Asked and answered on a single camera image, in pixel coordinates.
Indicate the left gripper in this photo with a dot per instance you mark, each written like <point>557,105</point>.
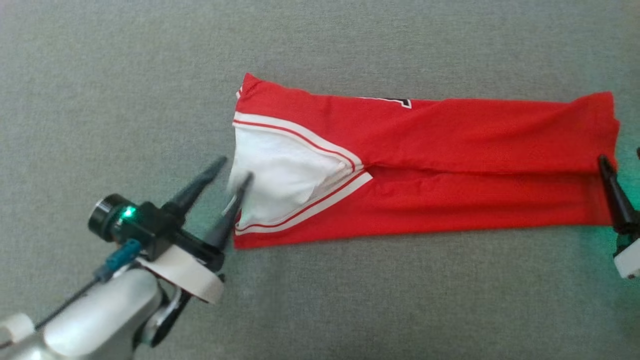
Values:
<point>190,270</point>

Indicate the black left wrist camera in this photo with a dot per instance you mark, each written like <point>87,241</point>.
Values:
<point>120,220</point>

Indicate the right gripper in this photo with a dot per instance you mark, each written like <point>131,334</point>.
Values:
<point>630,255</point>

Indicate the red jersey with white trim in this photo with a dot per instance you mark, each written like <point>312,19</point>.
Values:
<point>450,140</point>

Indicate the grey fabric sofa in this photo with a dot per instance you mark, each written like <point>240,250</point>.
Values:
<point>320,305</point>

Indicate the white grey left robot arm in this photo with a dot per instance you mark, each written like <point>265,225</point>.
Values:
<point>100,315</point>

